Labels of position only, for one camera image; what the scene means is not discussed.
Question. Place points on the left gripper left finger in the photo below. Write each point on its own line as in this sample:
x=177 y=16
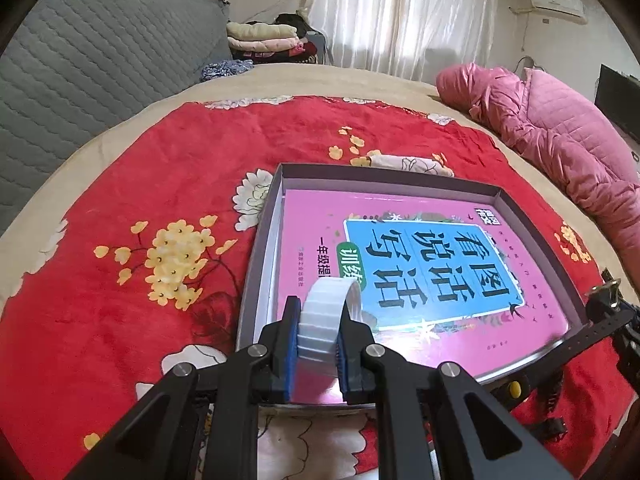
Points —
x=201 y=422

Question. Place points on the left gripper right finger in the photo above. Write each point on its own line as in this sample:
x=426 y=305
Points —
x=435 y=422

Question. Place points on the yellow black wristwatch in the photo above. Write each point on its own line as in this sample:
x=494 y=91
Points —
x=610 y=316

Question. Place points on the white jar lid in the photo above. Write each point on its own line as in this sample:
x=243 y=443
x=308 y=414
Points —
x=320 y=319

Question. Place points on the pink Chinese workbook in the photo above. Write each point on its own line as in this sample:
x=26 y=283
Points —
x=440 y=279

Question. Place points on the grey shallow cardboard box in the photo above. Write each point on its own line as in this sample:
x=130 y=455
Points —
x=261 y=303

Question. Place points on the red floral blanket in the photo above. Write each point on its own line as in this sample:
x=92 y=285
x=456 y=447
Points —
x=149 y=264

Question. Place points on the pink quilted jacket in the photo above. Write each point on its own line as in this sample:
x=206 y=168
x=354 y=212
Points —
x=563 y=135

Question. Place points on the black television screen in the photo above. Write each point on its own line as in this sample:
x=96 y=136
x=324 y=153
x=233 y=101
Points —
x=618 y=97

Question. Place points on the blue patterned cloth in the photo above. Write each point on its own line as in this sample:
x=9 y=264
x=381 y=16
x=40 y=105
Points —
x=225 y=68

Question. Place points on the grey quilted sofa cover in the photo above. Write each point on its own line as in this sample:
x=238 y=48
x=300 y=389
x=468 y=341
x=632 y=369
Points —
x=75 y=68

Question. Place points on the white curtain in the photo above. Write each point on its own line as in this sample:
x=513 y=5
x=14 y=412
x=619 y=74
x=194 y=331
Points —
x=409 y=39

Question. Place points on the stack of folded clothes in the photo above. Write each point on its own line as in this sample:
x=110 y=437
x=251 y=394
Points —
x=289 y=39

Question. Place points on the white air conditioner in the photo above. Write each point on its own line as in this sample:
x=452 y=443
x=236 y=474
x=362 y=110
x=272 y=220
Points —
x=573 y=10

